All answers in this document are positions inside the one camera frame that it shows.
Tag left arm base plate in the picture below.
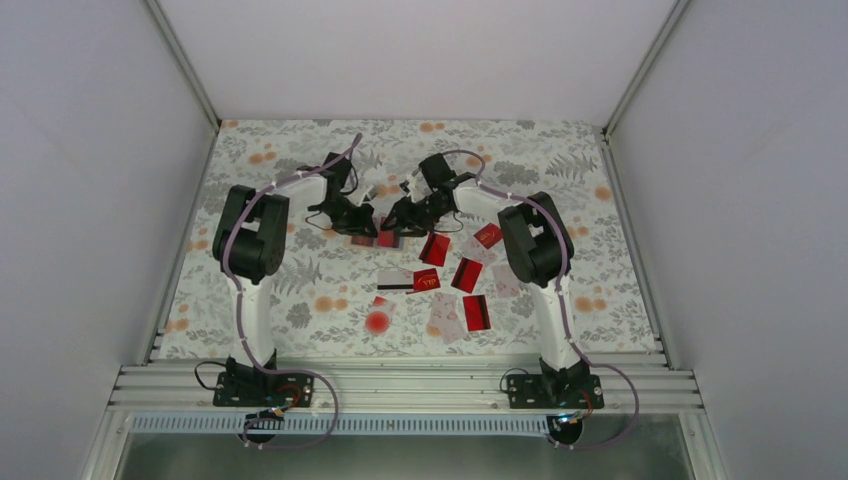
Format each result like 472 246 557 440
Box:
212 373 315 408

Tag floral patterned table mat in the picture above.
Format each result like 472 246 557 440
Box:
160 120 656 359

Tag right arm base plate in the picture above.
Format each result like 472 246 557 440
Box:
503 373 605 410

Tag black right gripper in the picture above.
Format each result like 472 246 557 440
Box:
381 194 450 238

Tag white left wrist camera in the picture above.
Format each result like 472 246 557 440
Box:
357 185 380 205

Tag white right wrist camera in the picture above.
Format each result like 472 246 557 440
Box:
399 176 426 203

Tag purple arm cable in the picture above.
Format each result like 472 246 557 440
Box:
410 148 641 453
221 132 364 452

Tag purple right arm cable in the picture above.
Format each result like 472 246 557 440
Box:
410 148 641 453

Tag red VIP card centre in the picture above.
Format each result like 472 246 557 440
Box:
412 268 441 293

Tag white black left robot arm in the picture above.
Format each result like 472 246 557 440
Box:
213 150 378 405

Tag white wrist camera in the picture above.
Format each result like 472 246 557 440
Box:
357 185 380 205
399 176 426 203

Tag red VIP card upper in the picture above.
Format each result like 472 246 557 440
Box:
451 257 483 293

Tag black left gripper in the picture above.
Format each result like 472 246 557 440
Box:
316 195 378 238

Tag white card red circle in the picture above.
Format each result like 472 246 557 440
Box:
365 296 396 335

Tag white floral card right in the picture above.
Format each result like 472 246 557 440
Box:
491 264 521 298

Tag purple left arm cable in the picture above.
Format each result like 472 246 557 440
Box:
221 132 364 452

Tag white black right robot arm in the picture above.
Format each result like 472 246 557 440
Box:
380 154 589 407

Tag white card black stripe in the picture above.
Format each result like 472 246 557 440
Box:
377 269 414 292

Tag red VIP card small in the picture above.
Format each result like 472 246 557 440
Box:
473 223 503 250

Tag grey slotted cable duct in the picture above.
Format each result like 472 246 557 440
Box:
129 412 549 437

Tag white floral card lower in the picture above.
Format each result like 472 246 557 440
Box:
427 292 467 344

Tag aluminium rail frame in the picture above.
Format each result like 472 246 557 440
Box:
108 359 704 414

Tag red magnetic stripe card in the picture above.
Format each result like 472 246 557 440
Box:
376 231 402 249

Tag white floral card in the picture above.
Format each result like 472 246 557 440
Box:
427 292 467 344
491 264 521 298

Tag beige leather card holder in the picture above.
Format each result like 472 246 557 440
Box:
348 231 406 251

